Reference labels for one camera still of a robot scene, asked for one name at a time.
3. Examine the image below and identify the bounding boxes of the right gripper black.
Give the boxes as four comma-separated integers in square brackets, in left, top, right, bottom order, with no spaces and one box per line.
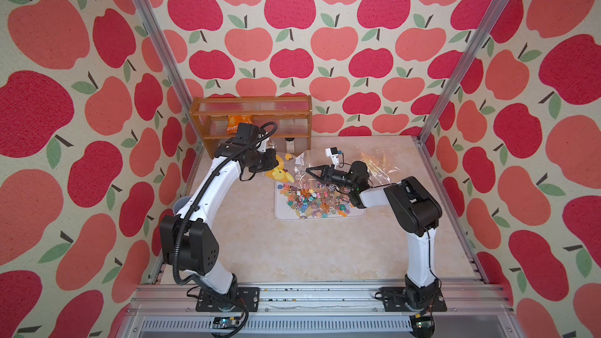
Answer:
[308,166,356,193]

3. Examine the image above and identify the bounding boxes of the ziploc bag of colourful candies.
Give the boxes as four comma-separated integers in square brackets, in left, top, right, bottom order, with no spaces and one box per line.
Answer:
[371,159,411,186]

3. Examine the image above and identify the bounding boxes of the ziploc bag of yellow candies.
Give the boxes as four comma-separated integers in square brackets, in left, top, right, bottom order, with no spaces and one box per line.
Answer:
[263,151,316,189]

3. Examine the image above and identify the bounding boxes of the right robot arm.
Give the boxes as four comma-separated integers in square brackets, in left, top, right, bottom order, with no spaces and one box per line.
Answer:
[305,161,442,313]

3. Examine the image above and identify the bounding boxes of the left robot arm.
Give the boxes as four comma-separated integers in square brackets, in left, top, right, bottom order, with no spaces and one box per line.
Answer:
[159,121,278,311]

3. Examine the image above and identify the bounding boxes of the orange snack bag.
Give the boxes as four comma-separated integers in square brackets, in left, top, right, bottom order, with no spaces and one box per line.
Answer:
[226,115,253,134]

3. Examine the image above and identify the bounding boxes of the poured candies pile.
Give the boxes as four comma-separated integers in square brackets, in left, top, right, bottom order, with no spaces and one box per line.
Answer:
[274,184,365,221]

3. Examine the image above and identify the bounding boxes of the small white bottle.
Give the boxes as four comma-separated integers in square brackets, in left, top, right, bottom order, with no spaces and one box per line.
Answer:
[285,138,295,153]

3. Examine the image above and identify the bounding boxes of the wooden shelf rack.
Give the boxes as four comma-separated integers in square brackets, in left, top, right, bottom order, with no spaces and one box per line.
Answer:
[190,96,312,157]

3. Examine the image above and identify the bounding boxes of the white plastic tray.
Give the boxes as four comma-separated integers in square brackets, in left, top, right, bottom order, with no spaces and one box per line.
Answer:
[266,170,366,221]

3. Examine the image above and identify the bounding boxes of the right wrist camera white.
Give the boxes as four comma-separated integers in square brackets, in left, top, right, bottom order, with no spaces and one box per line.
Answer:
[325,147,344,167]

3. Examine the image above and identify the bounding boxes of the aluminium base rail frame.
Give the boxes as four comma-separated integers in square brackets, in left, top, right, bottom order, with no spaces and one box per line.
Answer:
[115,279,526,337]

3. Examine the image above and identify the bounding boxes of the left aluminium corner post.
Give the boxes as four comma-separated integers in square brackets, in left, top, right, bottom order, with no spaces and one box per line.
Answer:
[132,0,193,110]

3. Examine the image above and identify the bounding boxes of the aluminium corner post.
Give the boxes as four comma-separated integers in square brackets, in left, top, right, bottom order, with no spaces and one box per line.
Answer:
[132,0,193,110]
[416,0,510,146]

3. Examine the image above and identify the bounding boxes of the right aluminium corner post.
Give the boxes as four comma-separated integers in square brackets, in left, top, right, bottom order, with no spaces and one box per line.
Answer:
[416,0,510,146]

